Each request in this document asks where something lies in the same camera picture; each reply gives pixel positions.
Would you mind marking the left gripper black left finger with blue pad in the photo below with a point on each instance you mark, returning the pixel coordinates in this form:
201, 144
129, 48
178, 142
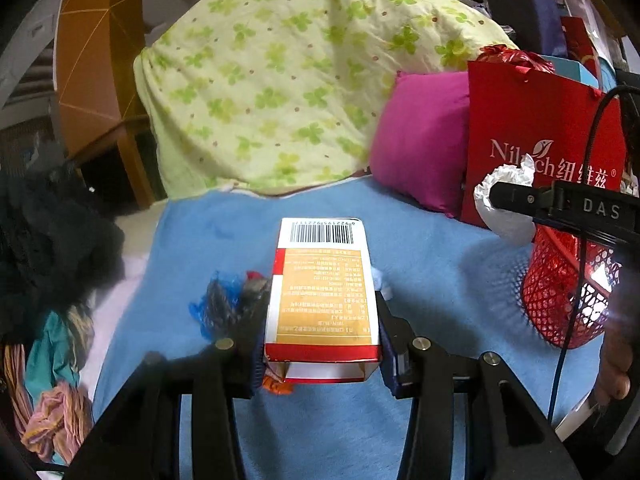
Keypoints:
137, 436

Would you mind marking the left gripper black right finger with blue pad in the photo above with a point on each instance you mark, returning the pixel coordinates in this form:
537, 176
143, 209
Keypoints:
506, 434

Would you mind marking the black plastic bag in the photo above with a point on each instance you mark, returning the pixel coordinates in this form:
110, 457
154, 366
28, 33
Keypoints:
253, 293

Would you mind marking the orange red white carton box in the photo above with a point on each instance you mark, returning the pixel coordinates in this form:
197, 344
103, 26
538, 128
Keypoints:
322, 319

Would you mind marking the person's right hand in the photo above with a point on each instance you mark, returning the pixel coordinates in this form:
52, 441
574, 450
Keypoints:
617, 354

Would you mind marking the red mesh basket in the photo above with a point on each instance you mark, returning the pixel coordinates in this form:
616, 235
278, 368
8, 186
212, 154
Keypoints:
563, 311

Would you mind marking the colourful clothes heap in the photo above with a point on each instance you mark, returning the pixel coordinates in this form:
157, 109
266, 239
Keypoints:
50, 411

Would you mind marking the orange snack wrapper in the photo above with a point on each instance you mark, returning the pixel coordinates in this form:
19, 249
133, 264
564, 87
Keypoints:
276, 386

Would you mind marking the red paper gift bag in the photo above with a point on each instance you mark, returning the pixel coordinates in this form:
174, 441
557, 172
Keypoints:
516, 112

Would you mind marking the light blue blanket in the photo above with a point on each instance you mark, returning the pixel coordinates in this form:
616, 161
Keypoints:
455, 284

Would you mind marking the blue plastic bag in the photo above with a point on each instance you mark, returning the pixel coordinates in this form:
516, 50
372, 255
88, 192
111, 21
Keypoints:
219, 309

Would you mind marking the red flat wrapper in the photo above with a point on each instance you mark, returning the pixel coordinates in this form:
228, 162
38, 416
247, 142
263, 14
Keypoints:
254, 275

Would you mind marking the light blue crumpled tissue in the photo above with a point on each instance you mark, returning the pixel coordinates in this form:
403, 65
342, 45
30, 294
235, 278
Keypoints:
381, 285

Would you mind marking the black clothing pile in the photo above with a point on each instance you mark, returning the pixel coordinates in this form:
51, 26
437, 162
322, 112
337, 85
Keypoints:
56, 249

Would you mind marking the magenta pillow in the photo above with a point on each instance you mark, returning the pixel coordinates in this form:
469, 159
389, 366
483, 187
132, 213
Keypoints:
419, 148

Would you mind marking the pink white bedsheet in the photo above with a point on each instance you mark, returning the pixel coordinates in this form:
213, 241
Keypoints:
108, 305

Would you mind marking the green clover print duvet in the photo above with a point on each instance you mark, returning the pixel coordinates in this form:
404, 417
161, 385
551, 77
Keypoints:
273, 96

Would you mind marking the wooden chair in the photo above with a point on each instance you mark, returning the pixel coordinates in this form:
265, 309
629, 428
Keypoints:
95, 47

